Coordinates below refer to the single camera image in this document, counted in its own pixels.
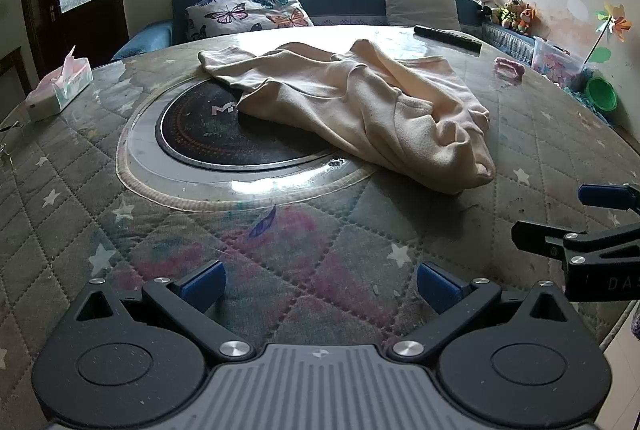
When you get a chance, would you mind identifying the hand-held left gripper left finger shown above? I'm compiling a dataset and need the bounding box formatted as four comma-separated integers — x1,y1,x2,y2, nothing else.
70,259,257,364

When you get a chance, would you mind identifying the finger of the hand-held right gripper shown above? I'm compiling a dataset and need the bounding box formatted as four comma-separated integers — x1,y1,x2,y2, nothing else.
577,183,640,215
511,220,640,272

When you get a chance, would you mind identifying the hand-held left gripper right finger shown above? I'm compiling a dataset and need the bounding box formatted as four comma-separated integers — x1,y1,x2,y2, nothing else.
387,261,576,364

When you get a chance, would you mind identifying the cream knit garment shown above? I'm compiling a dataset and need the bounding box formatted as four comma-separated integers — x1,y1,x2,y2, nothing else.
197,38,497,196

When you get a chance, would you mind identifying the green plastic bucket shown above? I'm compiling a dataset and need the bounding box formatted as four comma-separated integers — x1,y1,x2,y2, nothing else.
585,75,619,112

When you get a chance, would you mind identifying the clear plastic storage box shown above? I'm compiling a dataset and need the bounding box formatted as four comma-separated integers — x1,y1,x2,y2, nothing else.
532,35,594,84

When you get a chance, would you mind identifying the round black cooktop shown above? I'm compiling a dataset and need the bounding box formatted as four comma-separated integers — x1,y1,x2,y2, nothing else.
155,81,341,171

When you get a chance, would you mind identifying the pink hair clip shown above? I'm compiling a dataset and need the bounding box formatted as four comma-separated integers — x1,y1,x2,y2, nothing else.
494,56,524,79

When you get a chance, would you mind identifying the colourful pinwheel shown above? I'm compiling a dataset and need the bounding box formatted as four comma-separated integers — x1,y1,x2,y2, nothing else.
582,2,632,66

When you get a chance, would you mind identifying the orange plush toy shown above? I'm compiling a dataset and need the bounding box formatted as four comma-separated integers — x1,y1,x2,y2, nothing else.
515,4,537,35

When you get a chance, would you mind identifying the yellow green plush toy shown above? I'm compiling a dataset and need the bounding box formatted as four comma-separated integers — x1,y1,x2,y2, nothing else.
492,0,524,29

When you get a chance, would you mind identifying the black remote control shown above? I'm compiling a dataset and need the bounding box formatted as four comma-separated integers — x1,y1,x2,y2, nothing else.
413,24,483,53

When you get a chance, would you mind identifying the tissue box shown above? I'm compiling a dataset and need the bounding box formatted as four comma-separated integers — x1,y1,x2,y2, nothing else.
26,46,94,121

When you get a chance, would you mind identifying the grey pillow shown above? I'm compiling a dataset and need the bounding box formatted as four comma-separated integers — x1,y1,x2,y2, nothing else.
382,0,462,32

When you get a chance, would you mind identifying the butterfly print pillow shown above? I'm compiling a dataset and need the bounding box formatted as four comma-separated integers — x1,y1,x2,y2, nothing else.
185,0,315,43

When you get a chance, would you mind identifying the blue sofa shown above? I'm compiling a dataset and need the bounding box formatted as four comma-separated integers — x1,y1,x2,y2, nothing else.
111,0,551,72

